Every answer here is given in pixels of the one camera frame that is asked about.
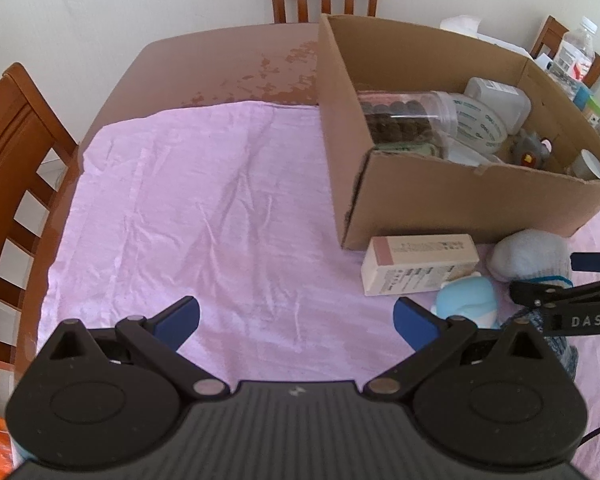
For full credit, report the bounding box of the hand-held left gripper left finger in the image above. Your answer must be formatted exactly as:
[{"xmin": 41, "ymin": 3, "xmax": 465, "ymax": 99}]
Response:
[{"xmin": 37, "ymin": 295, "xmax": 231, "ymax": 401}]

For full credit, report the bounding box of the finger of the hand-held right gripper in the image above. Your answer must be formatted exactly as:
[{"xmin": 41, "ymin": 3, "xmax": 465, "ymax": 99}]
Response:
[
  {"xmin": 509, "ymin": 279, "xmax": 600, "ymax": 309},
  {"xmin": 570, "ymin": 249, "xmax": 600, "ymax": 276}
]

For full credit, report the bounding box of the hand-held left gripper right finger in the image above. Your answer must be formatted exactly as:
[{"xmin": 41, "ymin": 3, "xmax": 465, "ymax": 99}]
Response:
[{"xmin": 362, "ymin": 296, "xmax": 566, "ymax": 396}]

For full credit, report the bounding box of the white sock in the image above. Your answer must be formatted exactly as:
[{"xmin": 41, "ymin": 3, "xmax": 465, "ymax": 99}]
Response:
[{"xmin": 490, "ymin": 229, "xmax": 574, "ymax": 285}]

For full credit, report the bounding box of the large cardboard box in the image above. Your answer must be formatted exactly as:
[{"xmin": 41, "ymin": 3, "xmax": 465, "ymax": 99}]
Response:
[{"xmin": 317, "ymin": 12, "xmax": 600, "ymax": 252}]

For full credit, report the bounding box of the grey cat toy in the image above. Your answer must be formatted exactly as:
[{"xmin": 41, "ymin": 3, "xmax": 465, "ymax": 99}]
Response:
[{"xmin": 510, "ymin": 129, "xmax": 553, "ymax": 168}]

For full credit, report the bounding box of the green and white packet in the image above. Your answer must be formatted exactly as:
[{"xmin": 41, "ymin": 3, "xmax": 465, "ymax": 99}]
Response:
[{"xmin": 375, "ymin": 142, "xmax": 443, "ymax": 159}]

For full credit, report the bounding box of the blue knit sock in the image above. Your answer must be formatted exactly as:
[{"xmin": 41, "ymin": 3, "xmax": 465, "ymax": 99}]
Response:
[{"xmin": 505, "ymin": 307, "xmax": 580, "ymax": 381}]

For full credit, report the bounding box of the white and pink carton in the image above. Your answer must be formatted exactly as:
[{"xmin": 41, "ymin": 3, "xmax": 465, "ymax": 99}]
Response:
[{"xmin": 361, "ymin": 234, "xmax": 481, "ymax": 297}]

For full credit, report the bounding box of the light blue toy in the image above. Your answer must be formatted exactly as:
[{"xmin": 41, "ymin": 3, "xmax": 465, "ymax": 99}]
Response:
[{"xmin": 430, "ymin": 272, "xmax": 501, "ymax": 331}]

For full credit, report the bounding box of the paper cup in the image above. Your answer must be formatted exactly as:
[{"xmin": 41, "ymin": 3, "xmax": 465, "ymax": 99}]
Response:
[{"xmin": 571, "ymin": 149, "xmax": 600, "ymax": 182}]

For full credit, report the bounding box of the pink cloth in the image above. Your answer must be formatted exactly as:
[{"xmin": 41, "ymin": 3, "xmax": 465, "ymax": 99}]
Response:
[{"xmin": 35, "ymin": 100, "xmax": 600, "ymax": 480}]

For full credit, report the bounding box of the white flat packet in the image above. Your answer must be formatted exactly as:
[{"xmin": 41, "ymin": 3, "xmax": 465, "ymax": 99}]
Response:
[{"xmin": 449, "ymin": 139, "xmax": 502, "ymax": 167}]

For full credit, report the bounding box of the teal box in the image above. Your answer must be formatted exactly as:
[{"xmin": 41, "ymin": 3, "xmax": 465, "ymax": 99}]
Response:
[{"xmin": 572, "ymin": 80, "xmax": 594, "ymax": 110}]

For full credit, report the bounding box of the white plastic container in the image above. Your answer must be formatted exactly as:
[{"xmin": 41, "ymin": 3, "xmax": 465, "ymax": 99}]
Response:
[{"xmin": 464, "ymin": 76, "xmax": 532, "ymax": 133}]

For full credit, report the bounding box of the clear jar of dark snacks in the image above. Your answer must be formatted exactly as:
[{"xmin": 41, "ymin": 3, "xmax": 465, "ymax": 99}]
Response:
[{"xmin": 357, "ymin": 90, "xmax": 461, "ymax": 161}]

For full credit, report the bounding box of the clear plastic water bottle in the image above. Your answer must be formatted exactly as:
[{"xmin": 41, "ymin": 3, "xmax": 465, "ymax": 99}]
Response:
[{"xmin": 550, "ymin": 16, "xmax": 597, "ymax": 93}]

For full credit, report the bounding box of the white tissue paper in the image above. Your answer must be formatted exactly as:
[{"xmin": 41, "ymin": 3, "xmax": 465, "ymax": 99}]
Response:
[{"xmin": 439, "ymin": 14, "xmax": 483, "ymax": 36}]

